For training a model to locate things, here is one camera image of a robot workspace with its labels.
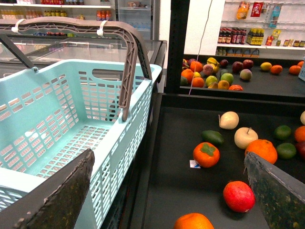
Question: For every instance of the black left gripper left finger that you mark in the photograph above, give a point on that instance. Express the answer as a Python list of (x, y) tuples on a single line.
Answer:
[(56, 203)]

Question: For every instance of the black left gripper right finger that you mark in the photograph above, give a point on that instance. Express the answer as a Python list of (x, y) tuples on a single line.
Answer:
[(280, 196)]

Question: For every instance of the light blue shopping basket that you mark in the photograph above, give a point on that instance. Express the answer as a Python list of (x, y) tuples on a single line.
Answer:
[(51, 115)]

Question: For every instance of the front fruit shelf tray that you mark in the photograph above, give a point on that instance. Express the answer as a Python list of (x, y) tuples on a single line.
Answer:
[(169, 187)]

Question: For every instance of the fruit shelf tray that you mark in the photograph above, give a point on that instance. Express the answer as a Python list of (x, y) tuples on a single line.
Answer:
[(169, 187), (267, 86)]

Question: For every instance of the shelf orange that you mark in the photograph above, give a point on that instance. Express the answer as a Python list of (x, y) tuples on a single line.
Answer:
[(196, 66), (276, 69)]

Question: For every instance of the back shelf peach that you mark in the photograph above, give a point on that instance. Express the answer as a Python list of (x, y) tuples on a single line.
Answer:
[(246, 74)]

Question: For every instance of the back shelf lemon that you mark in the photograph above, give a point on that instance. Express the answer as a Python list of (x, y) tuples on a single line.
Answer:
[(266, 66)]

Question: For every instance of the back shelf green apple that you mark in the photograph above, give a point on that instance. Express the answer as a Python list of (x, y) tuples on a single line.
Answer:
[(227, 77)]

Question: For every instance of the back shelf red apple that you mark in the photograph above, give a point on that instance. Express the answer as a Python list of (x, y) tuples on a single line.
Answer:
[(248, 64)]

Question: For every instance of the back shelf dark apple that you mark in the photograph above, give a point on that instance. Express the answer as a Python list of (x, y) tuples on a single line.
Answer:
[(237, 67)]

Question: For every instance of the back fruit shelf tray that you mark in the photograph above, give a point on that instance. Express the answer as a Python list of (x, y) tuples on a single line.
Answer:
[(267, 86)]

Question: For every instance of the back shelf starfruit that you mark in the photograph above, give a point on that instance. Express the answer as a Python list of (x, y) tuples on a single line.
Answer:
[(216, 65)]

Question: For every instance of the back shelf orange left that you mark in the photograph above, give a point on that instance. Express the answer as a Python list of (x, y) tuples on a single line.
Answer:
[(196, 66)]

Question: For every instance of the drinks shelf unit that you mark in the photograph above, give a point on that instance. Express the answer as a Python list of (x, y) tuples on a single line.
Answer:
[(90, 10)]

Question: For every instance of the red pomegranate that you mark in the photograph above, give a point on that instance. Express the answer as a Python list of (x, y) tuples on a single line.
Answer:
[(238, 196)]

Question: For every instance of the green lime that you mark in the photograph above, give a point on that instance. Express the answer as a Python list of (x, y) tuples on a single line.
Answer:
[(286, 151), (282, 132)]

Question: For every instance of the large orange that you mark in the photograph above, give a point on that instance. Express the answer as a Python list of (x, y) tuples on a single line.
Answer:
[(264, 149)]

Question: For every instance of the green lime upper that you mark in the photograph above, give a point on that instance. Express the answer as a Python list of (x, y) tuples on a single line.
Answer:
[(282, 132)]

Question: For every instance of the small orange mandarin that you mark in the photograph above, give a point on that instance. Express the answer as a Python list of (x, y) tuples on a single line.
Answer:
[(300, 134)]

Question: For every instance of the white pear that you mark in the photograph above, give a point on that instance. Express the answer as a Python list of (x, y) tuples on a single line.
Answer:
[(302, 117), (244, 136)]

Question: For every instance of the white pear far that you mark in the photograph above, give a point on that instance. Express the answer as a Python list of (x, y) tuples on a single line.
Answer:
[(302, 117)]

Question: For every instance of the orange persimmon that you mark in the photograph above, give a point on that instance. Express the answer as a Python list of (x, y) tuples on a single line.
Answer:
[(206, 154)]

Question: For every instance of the dark green avocado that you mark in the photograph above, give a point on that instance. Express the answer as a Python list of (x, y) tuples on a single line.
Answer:
[(213, 137)]

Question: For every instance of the white onion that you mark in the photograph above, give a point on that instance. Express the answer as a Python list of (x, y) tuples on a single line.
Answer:
[(229, 120)]

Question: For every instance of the orange at bottom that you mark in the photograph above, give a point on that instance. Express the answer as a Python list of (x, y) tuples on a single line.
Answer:
[(193, 221)]

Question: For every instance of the white price label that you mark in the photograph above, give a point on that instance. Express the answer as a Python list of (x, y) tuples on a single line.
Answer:
[(194, 164)]

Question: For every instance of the glass top freezer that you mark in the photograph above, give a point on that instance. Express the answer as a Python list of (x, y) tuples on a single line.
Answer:
[(46, 50)]

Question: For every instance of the yellow label bottles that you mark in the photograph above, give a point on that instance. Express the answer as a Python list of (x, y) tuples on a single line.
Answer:
[(255, 36)]

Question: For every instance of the dark soy sauce bottles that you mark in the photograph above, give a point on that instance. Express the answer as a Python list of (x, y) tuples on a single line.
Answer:
[(234, 35)]

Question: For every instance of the red snack bag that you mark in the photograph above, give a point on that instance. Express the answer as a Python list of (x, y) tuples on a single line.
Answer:
[(256, 9)]

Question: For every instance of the orange snack bag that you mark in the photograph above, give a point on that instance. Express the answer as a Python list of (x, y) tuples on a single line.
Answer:
[(242, 10)]

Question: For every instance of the white cable tie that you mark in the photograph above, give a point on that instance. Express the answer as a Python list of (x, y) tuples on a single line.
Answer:
[(100, 31), (15, 28)]

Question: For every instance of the white cable tie left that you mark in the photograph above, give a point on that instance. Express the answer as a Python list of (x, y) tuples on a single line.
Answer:
[(15, 28)]

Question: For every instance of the black shelf post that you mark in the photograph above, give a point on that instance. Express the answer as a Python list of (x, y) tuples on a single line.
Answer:
[(178, 26)]

